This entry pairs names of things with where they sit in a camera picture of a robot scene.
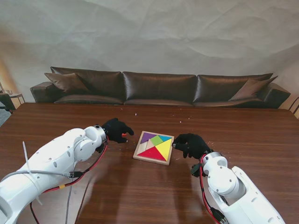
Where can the natural wood tangram triangle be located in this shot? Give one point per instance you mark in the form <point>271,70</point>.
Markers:
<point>150,145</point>

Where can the dark brown leather sofa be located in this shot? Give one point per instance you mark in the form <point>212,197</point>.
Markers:
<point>158,86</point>

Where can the blue tangram triangle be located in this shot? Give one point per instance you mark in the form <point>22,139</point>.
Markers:
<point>166,138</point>

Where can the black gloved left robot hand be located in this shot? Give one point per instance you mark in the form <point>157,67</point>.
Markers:
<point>115,130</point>

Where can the large red tangram triangle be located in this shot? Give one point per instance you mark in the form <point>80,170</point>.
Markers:
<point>153,154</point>

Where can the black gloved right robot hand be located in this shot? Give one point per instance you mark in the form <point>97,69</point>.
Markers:
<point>194,145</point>

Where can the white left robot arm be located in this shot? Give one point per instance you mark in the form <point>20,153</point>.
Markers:
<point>46,168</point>

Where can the square wooden tangram tray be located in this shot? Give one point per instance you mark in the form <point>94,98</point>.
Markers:
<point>149,161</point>

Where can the brown leather sofa pillow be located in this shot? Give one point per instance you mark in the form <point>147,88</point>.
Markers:
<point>67,84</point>
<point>252,89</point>

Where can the small side table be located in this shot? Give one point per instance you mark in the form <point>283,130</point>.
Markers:
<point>16,95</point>

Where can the large yellow tangram triangle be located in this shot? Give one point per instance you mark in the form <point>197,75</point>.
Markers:
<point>164,150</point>

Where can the green tangram square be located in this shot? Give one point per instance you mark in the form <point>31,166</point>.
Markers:
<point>156,140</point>

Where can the purple tangram triangle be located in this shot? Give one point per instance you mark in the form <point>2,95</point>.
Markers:
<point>146,137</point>

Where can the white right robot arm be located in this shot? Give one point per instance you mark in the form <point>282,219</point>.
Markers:
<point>233,189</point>

